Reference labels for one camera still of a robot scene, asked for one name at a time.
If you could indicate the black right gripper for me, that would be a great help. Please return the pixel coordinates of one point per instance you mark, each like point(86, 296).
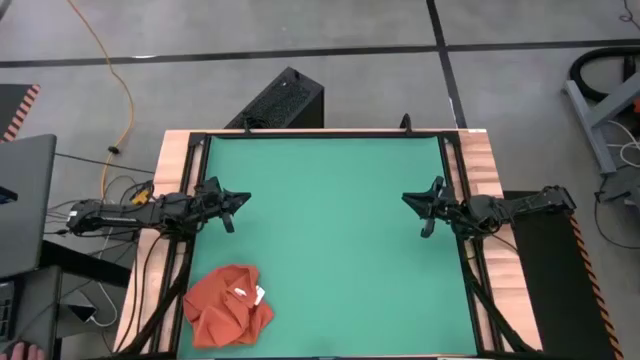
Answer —
point(450, 207)

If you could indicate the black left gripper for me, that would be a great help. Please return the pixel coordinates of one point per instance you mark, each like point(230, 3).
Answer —
point(207, 205)

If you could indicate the small white fabric label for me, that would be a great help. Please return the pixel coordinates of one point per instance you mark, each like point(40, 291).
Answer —
point(240, 291)

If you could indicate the white square paper tag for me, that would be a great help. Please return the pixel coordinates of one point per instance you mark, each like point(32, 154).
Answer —
point(259, 295)

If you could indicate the orange towel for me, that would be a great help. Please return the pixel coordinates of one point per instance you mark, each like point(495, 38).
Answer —
point(215, 315)

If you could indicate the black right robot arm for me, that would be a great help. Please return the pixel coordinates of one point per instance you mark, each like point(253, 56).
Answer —
point(525, 202)

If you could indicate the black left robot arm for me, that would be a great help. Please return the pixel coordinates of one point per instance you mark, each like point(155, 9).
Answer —
point(115, 212)

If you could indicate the black table clamp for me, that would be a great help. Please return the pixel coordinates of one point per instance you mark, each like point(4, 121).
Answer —
point(246, 125)
point(406, 124)

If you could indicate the green table mat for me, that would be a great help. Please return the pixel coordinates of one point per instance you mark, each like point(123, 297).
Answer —
point(325, 225)

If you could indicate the black computer tower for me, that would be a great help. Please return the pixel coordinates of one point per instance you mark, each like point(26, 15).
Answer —
point(285, 100)

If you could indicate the black mat orange striped edge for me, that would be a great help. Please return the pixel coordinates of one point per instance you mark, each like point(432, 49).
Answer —
point(550, 280)
point(12, 107)

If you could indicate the grey metal stand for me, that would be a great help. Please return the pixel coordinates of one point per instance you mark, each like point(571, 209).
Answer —
point(595, 130)

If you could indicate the grey laptop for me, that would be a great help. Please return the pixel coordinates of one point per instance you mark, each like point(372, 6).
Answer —
point(25, 200)

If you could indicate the person's hand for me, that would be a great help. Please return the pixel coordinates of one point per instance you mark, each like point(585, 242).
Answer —
point(27, 351)

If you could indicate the black aluminium table frame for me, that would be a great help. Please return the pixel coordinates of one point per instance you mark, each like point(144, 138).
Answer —
point(320, 134)

